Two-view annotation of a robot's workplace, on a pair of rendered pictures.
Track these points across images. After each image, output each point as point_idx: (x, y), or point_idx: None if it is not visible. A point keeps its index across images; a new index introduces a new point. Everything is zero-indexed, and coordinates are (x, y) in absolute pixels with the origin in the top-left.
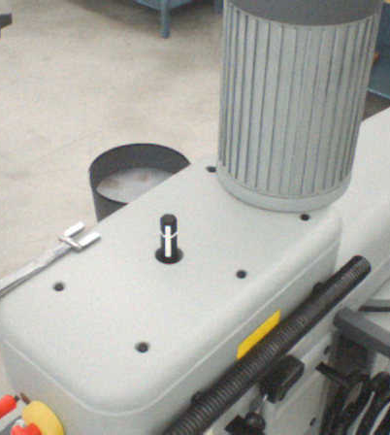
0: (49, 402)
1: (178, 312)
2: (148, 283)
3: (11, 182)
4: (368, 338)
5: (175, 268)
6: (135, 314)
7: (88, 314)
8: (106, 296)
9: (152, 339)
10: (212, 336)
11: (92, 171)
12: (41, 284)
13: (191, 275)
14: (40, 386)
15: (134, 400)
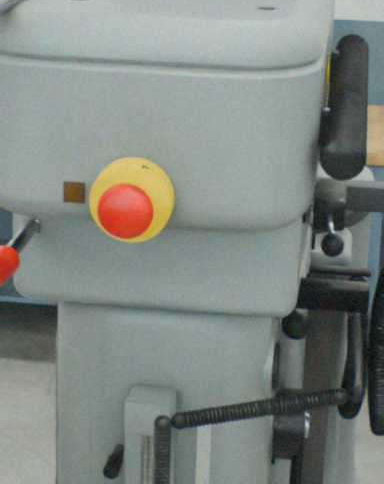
0: (147, 140)
1: None
2: None
3: None
4: (367, 195)
5: None
6: None
7: (157, 3)
8: None
9: (269, 4)
10: (324, 12)
11: None
12: None
13: None
14: (127, 116)
15: (310, 43)
